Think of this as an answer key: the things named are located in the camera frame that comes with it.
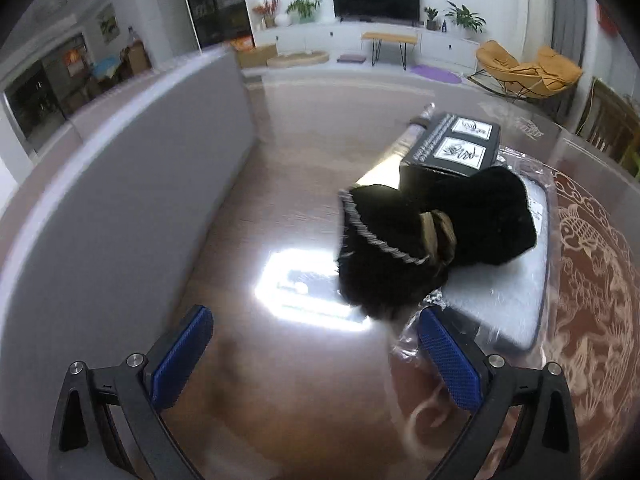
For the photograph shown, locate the table with blue cloth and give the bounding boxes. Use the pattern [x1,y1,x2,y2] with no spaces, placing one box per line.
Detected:
[90,57,123,81]

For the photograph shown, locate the grey curtain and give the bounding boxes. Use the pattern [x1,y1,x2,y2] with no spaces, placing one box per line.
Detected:
[550,0,593,61]

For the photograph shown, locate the oval beige floor cushion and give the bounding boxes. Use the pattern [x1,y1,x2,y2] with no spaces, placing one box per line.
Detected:
[266,50,329,67]

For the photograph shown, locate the dark glass display cabinet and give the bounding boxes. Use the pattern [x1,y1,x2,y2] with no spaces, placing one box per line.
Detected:
[177,0,251,51]

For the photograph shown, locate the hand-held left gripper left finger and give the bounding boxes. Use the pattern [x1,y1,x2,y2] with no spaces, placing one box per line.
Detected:
[47,304,215,480]

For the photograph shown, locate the purple floor mat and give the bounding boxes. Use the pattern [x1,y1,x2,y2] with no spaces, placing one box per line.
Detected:
[410,64,462,83]

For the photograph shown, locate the white television cabinet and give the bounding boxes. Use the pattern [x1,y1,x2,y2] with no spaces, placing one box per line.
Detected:
[252,20,483,68]

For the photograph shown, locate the orange rocking lounge chair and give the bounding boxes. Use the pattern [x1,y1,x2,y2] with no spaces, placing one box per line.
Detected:
[467,40,583,106]

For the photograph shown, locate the black box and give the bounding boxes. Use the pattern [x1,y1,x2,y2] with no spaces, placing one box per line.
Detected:
[398,112,502,196]

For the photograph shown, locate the long wrapped tube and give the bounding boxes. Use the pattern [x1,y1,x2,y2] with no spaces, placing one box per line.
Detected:
[357,102,441,186]

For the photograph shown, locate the framed wall painting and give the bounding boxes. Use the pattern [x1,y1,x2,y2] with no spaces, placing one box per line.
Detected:
[96,3,121,43]

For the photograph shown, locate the bushy green potted plant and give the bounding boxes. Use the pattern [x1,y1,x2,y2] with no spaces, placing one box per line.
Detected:
[286,0,323,23]

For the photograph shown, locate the black velvet bow hair clip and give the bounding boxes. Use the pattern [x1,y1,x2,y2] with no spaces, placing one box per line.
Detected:
[335,166,538,322]

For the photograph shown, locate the plastic-wrapped grey pad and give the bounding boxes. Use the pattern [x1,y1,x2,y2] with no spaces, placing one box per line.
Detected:
[390,160,557,366]

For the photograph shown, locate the red wall hanging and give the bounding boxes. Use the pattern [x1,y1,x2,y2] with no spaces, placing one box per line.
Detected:
[597,4,626,36]

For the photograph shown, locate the dark glass sliding door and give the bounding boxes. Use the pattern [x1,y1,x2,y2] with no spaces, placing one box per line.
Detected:
[2,32,93,151]

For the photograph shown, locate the white curtain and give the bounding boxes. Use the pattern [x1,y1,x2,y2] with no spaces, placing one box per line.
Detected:
[517,0,556,51]

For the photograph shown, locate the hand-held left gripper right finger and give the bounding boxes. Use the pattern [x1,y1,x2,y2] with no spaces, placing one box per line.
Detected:
[417,306,582,480]

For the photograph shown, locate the white door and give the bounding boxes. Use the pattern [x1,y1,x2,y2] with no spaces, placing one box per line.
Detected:
[152,0,186,53]

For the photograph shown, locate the wooden chair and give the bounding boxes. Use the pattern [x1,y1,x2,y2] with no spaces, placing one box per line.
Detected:
[575,76,640,166]

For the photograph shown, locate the large-leaf potted plant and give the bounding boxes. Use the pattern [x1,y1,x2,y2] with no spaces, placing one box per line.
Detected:
[445,0,487,40]

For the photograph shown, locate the red flower vase arrangement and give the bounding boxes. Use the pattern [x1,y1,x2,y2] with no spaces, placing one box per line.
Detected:
[252,0,281,28]

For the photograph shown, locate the brown cardboard box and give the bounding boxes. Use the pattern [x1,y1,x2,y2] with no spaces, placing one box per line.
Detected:
[240,44,277,68]

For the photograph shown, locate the white partition board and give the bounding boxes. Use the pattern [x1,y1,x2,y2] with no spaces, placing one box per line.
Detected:
[0,44,257,376]

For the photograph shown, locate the wooden bench with metal legs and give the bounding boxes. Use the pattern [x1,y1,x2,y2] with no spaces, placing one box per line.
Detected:
[361,31,419,70]

